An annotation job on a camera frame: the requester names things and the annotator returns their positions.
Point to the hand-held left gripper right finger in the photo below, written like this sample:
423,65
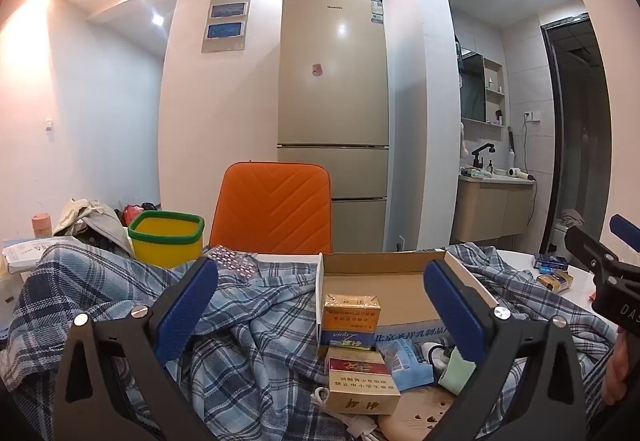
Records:
456,316

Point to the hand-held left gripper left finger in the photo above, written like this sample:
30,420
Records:
185,308

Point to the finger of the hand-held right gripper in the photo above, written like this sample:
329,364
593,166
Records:
590,248
627,232

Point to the light green cloth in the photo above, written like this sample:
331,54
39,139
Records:
456,373

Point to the shallow cardboard box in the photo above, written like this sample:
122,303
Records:
380,291

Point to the beige round disc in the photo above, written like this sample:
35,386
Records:
415,413

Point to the gold blue cigarette pack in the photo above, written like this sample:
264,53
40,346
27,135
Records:
350,316

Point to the red gold cigarette pack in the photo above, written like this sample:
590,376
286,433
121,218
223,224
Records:
360,386

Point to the person's right hand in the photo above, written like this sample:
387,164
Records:
620,371

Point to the white trash bin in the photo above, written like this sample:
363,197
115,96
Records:
561,238

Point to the yellow bin green rim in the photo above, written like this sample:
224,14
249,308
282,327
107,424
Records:
165,246

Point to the pill blister pack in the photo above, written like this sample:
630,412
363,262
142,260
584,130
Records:
232,261

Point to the blue plaid cloth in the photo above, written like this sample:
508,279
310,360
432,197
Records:
280,321

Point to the white hair dryer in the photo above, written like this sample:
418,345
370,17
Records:
517,172

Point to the beige vanity cabinet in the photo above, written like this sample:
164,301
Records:
490,211

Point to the red bag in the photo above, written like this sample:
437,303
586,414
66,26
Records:
132,213

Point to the pile of beige clothes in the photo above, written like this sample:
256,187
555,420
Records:
95,221

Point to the orange quilted chair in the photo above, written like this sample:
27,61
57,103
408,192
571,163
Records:
270,206

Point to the black faucet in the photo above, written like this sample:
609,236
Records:
482,152

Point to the pink cup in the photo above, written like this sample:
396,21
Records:
42,225

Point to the white packet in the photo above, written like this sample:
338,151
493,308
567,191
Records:
22,257

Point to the mirror cabinet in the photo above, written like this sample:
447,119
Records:
472,91

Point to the beige refrigerator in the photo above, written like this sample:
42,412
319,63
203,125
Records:
330,96

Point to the pink fridge magnet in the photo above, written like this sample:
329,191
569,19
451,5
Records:
317,70

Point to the dark door frame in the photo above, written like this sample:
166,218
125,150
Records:
547,121

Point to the white wall outlet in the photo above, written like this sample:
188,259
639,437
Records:
532,116

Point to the grey wall panel blue window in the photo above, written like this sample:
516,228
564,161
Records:
225,32
229,10

